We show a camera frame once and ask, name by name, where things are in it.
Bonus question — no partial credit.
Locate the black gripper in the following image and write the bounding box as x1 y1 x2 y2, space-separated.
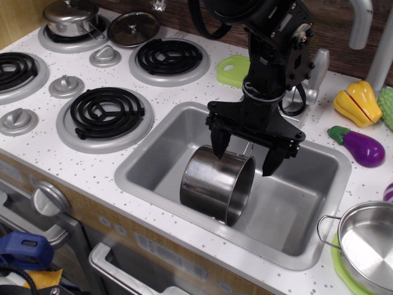
206 82 305 176

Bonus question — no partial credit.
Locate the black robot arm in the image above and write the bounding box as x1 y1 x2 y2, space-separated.
188 1 314 176

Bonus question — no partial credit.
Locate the grey sink basin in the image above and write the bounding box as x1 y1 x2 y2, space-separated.
114 102 351 270

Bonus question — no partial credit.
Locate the round steel pot lid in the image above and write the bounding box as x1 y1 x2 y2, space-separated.
107 12 160 47

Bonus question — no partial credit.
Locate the steel pot with lid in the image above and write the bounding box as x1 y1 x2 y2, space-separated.
42 0 104 40

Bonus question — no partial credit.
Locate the green toy cutting board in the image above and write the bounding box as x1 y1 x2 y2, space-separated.
216 55 250 89

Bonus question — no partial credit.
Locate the black back right burner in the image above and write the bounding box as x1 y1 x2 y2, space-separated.
128 38 210 87

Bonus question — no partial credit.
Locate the black burner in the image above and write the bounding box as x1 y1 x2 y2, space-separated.
1 52 49 105
56 87 154 154
128 38 210 87

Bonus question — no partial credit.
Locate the purple toy eggplant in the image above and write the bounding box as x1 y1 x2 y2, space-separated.
327 126 386 168

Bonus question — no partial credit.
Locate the yellow toy bell pepper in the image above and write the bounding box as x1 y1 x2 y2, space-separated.
333 81 383 128

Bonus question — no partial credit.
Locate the black front burner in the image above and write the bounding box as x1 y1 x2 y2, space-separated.
56 87 154 154

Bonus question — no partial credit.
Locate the green toy vegetable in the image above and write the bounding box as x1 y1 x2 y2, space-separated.
377 88 393 130

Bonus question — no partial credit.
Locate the purple toy onion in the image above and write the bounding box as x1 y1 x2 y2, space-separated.
383 183 393 203

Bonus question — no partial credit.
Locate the grey faucet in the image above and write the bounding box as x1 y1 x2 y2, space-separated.
349 0 392 93

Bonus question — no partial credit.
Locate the green mat under pan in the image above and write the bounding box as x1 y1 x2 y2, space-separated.
331 247 376 295

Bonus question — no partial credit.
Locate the grey stove knob top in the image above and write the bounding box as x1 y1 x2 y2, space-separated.
89 45 122 68

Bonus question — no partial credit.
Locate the grey stove knob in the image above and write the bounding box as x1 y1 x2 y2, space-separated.
89 45 122 68
1 108 39 136
49 75 85 99

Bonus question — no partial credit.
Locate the grey stove knob middle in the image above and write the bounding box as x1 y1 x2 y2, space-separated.
49 75 85 99

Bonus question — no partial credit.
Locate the grey oven dial knob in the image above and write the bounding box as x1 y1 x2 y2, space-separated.
31 180 71 217

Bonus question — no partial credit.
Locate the grey stove knob left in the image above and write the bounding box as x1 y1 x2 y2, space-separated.
1 108 39 136

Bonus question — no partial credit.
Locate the black left burner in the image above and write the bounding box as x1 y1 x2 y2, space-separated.
1 52 49 105

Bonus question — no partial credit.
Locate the blue clamp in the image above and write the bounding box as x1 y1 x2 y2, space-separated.
1 231 55 270

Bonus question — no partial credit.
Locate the grey faucet handle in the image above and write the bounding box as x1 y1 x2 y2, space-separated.
280 49 330 128

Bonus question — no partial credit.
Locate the steel pan with handle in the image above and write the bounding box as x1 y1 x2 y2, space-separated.
317 201 392 294

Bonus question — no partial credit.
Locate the grey back left burner ring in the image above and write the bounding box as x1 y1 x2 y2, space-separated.
37 15 111 54

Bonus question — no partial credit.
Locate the grey oven door handle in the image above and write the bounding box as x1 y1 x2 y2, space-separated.
1 179 94 293

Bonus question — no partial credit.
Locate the black cable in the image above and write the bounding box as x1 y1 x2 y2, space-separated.
0 263 39 295

